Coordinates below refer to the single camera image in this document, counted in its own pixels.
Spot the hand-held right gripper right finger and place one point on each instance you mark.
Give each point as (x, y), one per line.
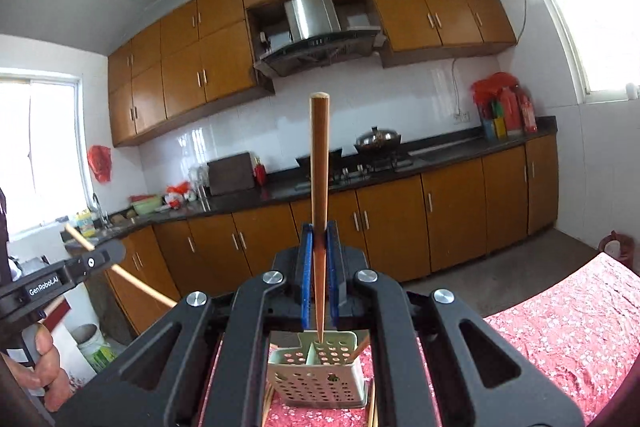
(334, 279)

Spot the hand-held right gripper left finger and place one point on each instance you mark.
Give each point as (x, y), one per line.
(306, 279)

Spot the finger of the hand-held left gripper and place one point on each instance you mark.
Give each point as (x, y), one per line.
(90, 263)

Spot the wooden chopstick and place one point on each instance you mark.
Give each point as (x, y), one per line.
(319, 157)
(140, 287)
(266, 409)
(358, 350)
(371, 407)

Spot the perforated grey chopstick holder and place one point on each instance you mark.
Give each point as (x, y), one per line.
(310, 382)

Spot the person's left hand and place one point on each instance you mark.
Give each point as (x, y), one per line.
(44, 357)

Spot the steel sink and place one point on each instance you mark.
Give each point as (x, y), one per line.
(110, 232)

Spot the yellow detergent bottle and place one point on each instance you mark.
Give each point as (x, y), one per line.
(85, 223)

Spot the steel faucet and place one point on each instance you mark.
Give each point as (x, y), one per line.
(97, 204)

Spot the white plastic bucket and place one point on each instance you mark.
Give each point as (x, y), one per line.
(89, 339)

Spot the green plastic basin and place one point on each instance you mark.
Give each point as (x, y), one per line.
(147, 208)

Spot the red plastic basin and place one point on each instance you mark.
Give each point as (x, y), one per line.
(142, 197)

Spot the black kitchen countertop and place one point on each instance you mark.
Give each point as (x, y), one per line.
(280, 197)

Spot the green packet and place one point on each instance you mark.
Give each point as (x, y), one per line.
(104, 357)

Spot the hanging red plastic bag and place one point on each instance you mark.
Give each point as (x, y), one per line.
(99, 163)

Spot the black gas stove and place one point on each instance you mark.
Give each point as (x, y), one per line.
(360, 174)

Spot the red and white plastic bag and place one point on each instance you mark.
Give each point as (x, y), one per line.
(177, 196)

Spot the small red bottle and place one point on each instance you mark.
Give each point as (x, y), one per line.
(260, 176)

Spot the black wok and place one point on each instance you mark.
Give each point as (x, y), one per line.
(302, 161)

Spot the window beside sink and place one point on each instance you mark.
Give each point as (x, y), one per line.
(45, 147)

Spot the dark wooden cutting board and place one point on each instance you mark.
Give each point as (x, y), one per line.
(230, 174)

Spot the wooden base cabinets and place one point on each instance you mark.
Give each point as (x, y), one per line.
(450, 217)

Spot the clear plastic bag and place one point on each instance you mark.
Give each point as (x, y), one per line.
(198, 179)

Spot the steel wok with lid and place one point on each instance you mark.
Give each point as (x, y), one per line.
(377, 139)

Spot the red floral tablecloth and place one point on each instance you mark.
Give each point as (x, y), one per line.
(550, 332)

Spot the green and yellow boxes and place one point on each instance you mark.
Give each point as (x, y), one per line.
(495, 124)

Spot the large red bottle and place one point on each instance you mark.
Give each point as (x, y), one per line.
(510, 114)

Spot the red plastic bag on bottles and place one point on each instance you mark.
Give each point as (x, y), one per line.
(495, 86)

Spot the slim red bottle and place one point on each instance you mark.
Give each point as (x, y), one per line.
(528, 112)

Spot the steel range hood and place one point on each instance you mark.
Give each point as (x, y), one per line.
(310, 14)

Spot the white cup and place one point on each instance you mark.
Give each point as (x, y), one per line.
(632, 91)

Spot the large bright window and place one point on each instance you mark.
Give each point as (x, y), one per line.
(600, 7)

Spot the white wall socket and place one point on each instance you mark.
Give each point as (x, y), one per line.
(460, 117)

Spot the wooden wall cabinets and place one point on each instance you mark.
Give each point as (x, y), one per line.
(225, 72)

